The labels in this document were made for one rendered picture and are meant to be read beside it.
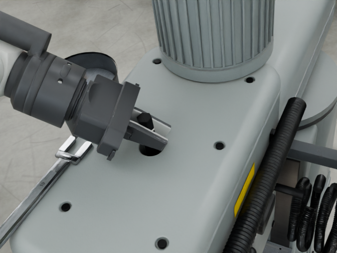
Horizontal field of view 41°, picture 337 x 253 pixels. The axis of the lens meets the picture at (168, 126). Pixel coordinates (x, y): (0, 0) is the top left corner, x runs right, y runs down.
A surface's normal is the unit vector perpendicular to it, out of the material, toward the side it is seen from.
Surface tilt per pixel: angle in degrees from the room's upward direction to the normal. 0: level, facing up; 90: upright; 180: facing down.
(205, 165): 0
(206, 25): 90
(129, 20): 0
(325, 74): 0
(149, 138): 90
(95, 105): 31
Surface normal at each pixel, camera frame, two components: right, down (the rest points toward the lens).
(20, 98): -0.10, 0.59
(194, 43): -0.40, 0.69
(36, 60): 0.38, -0.53
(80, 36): -0.13, -0.70
